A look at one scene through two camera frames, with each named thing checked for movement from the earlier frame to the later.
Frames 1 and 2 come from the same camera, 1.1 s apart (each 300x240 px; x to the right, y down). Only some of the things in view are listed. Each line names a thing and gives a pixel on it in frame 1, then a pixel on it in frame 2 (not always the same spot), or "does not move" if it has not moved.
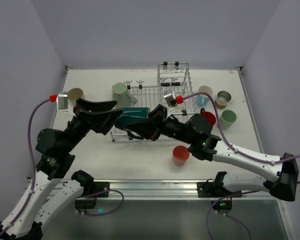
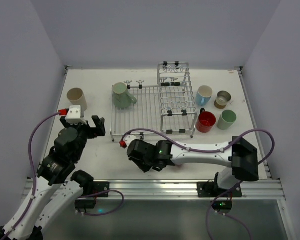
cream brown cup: (222, 99) does not move
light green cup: (227, 118) does not move
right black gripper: (160, 120) -> (134, 153)
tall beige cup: (74, 93) does not move
